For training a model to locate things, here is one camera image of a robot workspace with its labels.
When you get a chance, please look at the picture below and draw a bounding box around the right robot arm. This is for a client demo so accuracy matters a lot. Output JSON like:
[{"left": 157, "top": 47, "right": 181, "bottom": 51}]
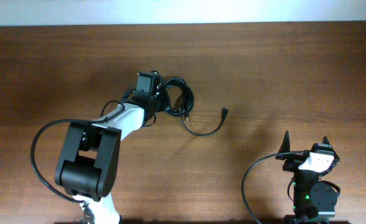
[{"left": 276, "top": 131, "right": 341, "bottom": 224}]

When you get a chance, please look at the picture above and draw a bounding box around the short black cable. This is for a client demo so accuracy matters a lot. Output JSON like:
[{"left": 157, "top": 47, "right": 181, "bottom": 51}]
[{"left": 180, "top": 106, "right": 229, "bottom": 138}]

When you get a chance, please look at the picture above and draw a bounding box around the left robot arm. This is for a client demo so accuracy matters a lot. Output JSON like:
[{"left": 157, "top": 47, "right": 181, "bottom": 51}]
[{"left": 55, "top": 71, "right": 164, "bottom": 223}]

